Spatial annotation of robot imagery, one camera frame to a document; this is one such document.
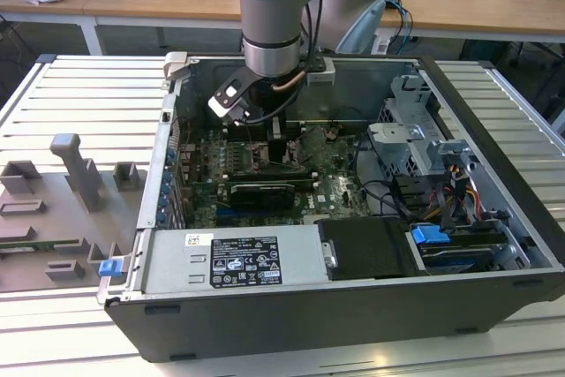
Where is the metal socket cover frame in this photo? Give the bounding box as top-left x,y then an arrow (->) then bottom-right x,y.
298,127 -> 332,165

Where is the metal CPU socket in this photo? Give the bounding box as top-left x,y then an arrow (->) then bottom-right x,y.
248,139 -> 306,174

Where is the black graphics card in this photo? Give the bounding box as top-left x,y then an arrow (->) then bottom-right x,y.
229,181 -> 296,213

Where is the green motherboard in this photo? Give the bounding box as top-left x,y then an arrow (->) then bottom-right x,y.
174,120 -> 380,229

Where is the grey metal drive cage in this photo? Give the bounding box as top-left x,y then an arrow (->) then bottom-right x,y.
365,72 -> 480,179

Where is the black rating label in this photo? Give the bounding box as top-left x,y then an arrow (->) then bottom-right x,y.
210,236 -> 280,289

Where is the black plastic shroud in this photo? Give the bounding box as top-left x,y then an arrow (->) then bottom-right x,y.
317,217 -> 418,282

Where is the grey power supply unit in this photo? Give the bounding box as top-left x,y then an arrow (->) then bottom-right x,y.
143,224 -> 331,295

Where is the blue disk carrier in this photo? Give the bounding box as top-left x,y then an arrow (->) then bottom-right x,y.
409,224 -> 450,246

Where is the black open PC case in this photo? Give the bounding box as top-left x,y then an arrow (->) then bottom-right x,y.
103,50 -> 565,363

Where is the blue plastic latch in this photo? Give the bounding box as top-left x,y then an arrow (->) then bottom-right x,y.
99,258 -> 122,279

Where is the grey parts rack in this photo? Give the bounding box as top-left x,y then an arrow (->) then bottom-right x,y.
0,132 -> 149,294

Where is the black hard disk drive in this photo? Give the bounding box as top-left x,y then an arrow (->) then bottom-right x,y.
418,235 -> 507,275

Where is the green RAM stick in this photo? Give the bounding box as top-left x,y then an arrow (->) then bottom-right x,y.
0,240 -> 58,253

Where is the copper cable sleeve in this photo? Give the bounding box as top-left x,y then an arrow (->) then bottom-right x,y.
270,68 -> 306,94

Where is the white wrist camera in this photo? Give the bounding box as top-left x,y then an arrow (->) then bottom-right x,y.
207,68 -> 255,127

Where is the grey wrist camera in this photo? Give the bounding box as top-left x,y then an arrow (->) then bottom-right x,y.
306,57 -> 337,87

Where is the black camera cable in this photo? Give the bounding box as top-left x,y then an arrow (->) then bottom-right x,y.
313,0 -> 326,58
303,0 -> 315,60

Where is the grey case release handle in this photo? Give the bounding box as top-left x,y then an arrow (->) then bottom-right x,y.
162,51 -> 192,83

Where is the black round cable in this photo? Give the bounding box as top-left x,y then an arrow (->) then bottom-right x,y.
354,133 -> 414,222

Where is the blue cable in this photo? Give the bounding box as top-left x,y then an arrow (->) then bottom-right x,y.
388,0 -> 415,58

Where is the silver metal handle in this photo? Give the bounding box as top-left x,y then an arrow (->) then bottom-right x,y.
320,238 -> 340,268

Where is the coloured power wire bundle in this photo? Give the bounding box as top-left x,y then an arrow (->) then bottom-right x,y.
423,163 -> 483,229

